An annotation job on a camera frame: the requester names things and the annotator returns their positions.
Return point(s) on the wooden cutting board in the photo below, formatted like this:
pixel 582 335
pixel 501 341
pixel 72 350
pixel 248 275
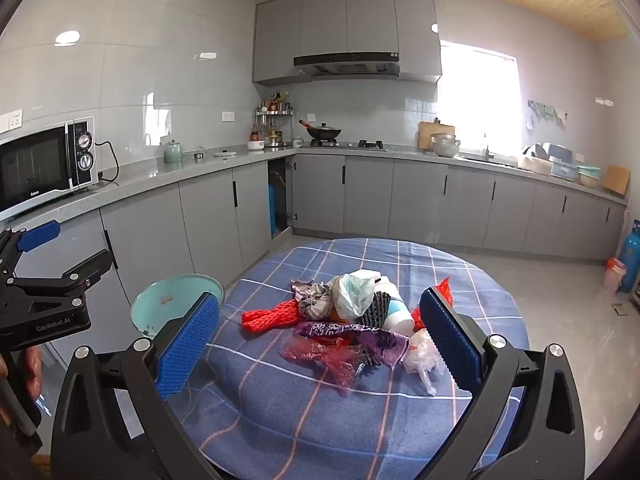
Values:
pixel 425 135

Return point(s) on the blue plastic container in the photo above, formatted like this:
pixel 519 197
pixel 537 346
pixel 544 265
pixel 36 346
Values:
pixel 565 165

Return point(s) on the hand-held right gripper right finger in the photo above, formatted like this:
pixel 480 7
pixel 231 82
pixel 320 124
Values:
pixel 450 345

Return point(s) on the bright window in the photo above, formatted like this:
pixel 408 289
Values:
pixel 475 95

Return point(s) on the small cardboard scrap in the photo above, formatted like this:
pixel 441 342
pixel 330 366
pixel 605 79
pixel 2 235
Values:
pixel 620 309

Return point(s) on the teal plastic bin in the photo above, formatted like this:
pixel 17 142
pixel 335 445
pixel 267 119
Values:
pixel 170 295

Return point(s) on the red mesh bag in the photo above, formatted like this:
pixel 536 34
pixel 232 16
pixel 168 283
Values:
pixel 270 316

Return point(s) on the white bucket with red bag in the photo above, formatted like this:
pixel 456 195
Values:
pixel 614 275

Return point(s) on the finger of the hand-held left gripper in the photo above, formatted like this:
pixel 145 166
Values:
pixel 40 235
pixel 85 270

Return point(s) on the silver black microwave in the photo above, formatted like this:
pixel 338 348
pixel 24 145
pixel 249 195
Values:
pixel 35 165

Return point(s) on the blue plaid tablecloth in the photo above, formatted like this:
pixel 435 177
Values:
pixel 300 410

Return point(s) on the metal spice rack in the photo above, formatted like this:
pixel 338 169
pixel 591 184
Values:
pixel 272 127

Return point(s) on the white and blue paper cup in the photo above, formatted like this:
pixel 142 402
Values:
pixel 400 317

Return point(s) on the black ribbed foam net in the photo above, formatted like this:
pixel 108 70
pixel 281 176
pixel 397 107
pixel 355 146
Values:
pixel 377 307

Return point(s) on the hanging cloths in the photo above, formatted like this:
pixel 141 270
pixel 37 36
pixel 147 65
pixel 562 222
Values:
pixel 545 112

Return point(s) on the grey wall cabinets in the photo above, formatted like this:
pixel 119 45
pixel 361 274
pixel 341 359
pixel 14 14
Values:
pixel 325 25

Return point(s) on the white bowl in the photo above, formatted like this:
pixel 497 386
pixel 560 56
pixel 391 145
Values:
pixel 256 146

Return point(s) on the white plastic bag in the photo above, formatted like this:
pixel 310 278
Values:
pixel 420 352

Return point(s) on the metal faucet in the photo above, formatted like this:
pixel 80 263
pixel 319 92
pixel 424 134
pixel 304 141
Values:
pixel 486 150

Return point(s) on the person's left hand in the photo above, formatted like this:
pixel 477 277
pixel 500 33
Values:
pixel 34 372

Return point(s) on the grey base cabinets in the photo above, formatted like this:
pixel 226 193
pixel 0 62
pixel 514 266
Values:
pixel 415 195

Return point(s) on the gas stove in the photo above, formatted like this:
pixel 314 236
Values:
pixel 360 146

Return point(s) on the silver pink wrapper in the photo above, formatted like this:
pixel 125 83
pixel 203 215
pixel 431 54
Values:
pixel 312 300

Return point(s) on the clear plastic bag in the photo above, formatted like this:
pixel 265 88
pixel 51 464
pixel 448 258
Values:
pixel 350 295

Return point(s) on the white wall socket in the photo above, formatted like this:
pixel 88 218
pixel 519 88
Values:
pixel 12 121
pixel 228 116

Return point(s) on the teal plastic basin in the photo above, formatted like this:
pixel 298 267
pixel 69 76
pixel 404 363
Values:
pixel 589 177

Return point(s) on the blue gas cylinder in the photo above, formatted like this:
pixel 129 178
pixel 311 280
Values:
pixel 631 255
pixel 275 205

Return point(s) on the purple printed wrapper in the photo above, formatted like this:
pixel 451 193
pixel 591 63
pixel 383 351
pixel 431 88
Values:
pixel 345 331

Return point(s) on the black range hood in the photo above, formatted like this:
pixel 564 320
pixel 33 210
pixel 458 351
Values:
pixel 345 62

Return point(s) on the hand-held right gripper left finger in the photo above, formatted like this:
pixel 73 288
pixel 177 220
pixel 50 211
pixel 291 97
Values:
pixel 190 345

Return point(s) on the metal basin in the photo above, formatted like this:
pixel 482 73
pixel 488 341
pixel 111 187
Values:
pixel 444 146

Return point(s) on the white flat lid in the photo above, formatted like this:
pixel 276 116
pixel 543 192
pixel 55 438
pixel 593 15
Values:
pixel 225 152

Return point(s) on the row of seasoning bottles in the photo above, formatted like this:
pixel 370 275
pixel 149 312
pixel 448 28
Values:
pixel 274 102

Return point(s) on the teal ceramic teapot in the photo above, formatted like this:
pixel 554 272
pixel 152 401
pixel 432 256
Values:
pixel 173 152

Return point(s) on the cardboard piece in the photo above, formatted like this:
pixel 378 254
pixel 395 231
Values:
pixel 616 180

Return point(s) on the beige dish rack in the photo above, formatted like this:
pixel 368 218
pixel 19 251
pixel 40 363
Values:
pixel 532 162

